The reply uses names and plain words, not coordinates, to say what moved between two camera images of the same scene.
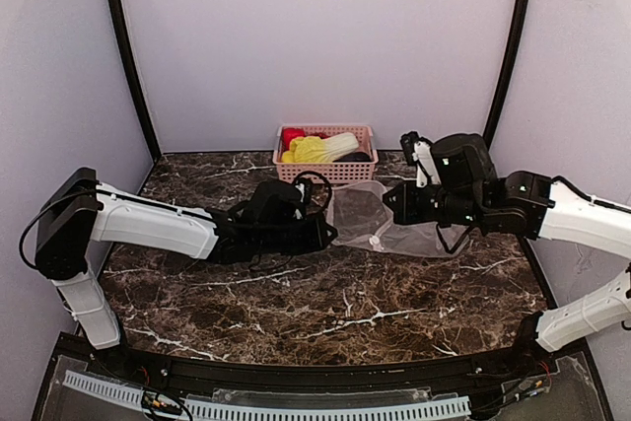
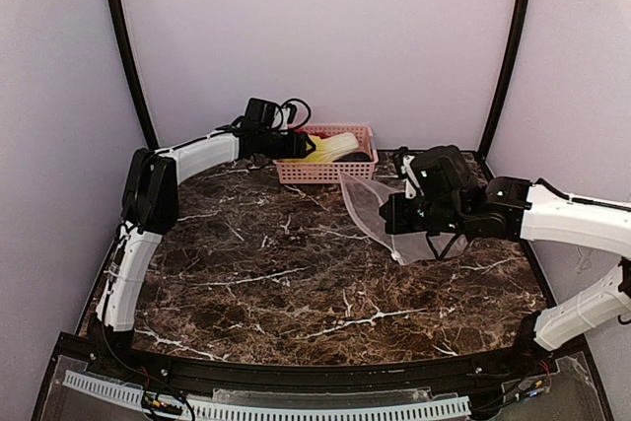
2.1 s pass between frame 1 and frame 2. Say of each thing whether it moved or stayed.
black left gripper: moved
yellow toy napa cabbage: stayed
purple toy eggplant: stayed
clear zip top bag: moved
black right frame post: stayed
